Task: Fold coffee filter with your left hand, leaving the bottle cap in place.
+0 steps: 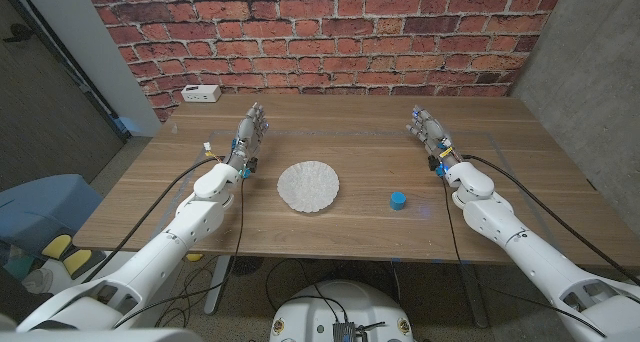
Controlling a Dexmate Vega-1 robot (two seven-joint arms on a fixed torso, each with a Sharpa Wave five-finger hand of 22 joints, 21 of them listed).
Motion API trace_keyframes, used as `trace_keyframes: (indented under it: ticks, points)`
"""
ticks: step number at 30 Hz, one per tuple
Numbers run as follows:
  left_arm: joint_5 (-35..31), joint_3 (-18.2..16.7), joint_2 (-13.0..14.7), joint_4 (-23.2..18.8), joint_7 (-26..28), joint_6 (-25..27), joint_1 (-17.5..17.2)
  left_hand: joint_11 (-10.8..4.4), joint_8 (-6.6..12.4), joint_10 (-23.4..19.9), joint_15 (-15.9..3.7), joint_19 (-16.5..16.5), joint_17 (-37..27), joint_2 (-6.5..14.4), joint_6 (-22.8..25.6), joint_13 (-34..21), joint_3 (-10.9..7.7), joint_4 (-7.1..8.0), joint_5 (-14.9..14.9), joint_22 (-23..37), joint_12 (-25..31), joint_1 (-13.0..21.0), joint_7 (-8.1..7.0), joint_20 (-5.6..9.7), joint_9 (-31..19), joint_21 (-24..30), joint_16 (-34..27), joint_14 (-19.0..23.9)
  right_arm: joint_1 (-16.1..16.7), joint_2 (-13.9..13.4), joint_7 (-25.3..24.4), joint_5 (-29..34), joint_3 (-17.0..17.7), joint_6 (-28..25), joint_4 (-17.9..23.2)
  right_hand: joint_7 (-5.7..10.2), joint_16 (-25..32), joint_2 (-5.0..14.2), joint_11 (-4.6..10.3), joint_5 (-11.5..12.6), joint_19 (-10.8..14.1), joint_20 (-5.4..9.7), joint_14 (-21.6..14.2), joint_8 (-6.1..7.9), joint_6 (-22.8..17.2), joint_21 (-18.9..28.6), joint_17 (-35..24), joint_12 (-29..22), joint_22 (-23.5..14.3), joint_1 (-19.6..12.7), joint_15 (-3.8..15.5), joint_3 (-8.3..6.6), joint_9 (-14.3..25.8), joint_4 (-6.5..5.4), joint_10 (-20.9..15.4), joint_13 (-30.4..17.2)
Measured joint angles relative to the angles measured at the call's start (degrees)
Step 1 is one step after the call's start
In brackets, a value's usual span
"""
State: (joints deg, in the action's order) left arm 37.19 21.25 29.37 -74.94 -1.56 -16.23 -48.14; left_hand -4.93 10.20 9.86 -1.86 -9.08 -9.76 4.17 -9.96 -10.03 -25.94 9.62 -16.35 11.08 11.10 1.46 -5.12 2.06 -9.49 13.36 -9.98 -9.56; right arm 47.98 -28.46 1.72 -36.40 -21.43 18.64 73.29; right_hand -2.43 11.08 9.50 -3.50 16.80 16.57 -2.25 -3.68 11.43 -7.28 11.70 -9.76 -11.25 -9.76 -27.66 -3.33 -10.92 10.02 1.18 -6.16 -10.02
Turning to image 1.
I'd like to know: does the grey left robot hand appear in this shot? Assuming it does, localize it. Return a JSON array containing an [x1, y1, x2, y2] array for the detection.
[[227, 101, 271, 171]]

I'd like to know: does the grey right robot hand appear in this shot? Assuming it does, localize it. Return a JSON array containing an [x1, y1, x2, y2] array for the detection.
[[405, 105, 464, 171]]

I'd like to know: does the white paper coffee filter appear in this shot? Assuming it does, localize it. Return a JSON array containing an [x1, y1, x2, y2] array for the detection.
[[276, 160, 341, 214]]

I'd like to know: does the white power strip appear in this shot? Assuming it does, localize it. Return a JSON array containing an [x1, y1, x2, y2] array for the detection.
[[180, 84, 223, 104]]

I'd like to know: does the red brick print backdrop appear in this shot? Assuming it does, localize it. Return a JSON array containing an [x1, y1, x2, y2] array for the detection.
[[82, 0, 566, 123]]

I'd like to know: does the grey metal table leg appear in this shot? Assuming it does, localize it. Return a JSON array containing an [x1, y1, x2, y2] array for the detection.
[[459, 264, 490, 329], [203, 255, 232, 316]]

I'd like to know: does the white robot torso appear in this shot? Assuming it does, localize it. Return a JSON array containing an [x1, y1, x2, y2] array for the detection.
[[269, 280, 415, 342]]

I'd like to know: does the yellow foam pad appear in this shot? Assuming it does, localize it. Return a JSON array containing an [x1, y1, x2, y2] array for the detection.
[[63, 249, 94, 277], [41, 234, 74, 260]]

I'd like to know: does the blue upholstered chair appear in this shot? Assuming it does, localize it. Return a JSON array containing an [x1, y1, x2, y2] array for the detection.
[[0, 174, 104, 263]]

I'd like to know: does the grey box on torso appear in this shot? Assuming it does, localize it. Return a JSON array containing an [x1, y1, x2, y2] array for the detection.
[[332, 321, 369, 342]]

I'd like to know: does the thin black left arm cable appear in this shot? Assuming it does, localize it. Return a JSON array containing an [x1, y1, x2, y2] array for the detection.
[[112, 174, 246, 329]]

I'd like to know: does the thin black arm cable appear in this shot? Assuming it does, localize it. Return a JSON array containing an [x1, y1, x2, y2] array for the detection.
[[112, 174, 246, 329], [441, 174, 607, 339]]

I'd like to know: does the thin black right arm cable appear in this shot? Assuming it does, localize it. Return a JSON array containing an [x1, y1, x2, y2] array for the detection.
[[441, 174, 607, 339]]

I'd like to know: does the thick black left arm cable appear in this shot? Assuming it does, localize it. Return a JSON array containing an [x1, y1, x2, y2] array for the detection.
[[82, 155, 224, 284]]

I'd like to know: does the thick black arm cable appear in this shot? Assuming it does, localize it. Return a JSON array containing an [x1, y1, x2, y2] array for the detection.
[[462, 153, 640, 286], [82, 155, 224, 284]]

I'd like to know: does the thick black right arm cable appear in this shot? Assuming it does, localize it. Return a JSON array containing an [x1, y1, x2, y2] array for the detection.
[[462, 153, 640, 286]]

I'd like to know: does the black floor cable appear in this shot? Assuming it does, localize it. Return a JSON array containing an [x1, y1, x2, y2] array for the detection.
[[154, 255, 221, 328]]

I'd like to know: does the black torso cable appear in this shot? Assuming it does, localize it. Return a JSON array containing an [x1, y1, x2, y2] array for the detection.
[[264, 258, 351, 324]]

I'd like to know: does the black door handle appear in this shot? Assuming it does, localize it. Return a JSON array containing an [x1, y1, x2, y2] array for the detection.
[[2, 22, 35, 43]]

